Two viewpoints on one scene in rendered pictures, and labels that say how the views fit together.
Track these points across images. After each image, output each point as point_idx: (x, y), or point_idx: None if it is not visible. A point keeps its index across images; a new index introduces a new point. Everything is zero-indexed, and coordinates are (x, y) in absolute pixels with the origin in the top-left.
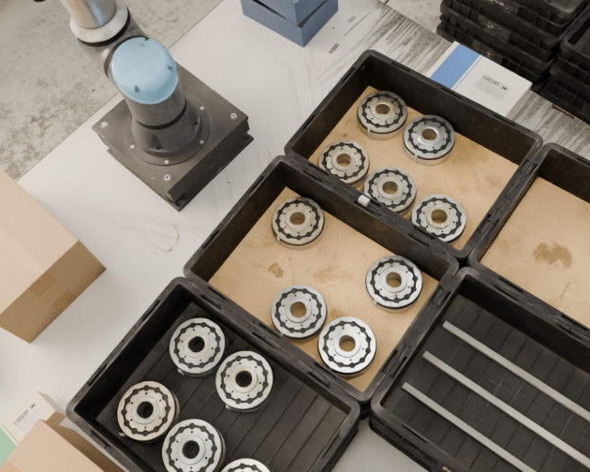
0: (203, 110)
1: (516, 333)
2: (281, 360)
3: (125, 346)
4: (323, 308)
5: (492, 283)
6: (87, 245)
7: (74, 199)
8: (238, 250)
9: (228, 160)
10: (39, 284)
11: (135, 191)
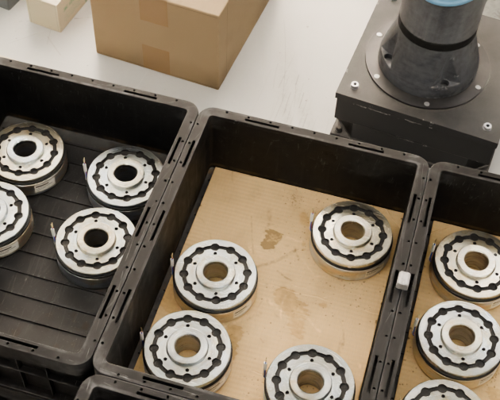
0: (475, 90)
1: None
2: None
3: (85, 84)
4: (229, 302)
5: None
6: (240, 61)
7: (294, 27)
8: (281, 187)
9: (432, 163)
10: (151, 5)
11: (336, 82)
